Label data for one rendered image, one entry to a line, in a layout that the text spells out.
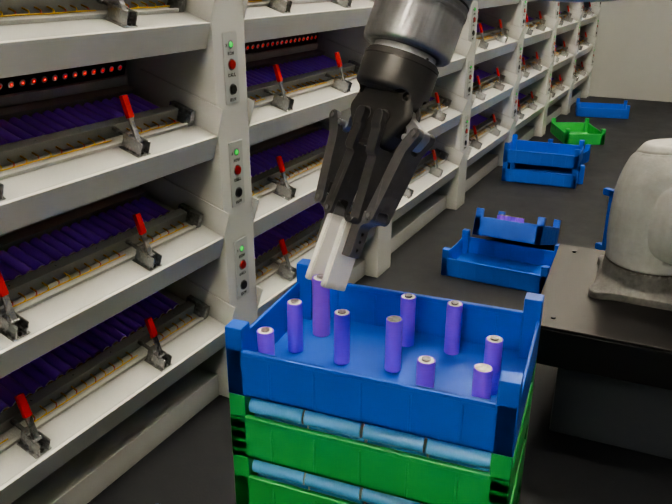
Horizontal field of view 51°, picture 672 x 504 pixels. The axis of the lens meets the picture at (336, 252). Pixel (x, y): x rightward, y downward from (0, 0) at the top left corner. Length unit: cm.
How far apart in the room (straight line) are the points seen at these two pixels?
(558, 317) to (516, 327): 41
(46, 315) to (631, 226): 95
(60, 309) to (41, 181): 19
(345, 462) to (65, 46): 64
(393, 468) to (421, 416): 7
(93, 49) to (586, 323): 88
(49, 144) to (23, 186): 10
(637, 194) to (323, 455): 75
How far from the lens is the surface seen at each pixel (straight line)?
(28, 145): 106
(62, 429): 117
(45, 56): 100
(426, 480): 73
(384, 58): 67
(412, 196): 219
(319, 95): 162
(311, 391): 72
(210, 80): 126
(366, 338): 86
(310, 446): 76
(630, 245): 131
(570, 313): 127
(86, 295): 112
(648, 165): 128
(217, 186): 130
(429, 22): 67
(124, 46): 110
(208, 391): 147
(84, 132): 113
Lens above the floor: 82
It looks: 22 degrees down
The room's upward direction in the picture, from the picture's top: straight up
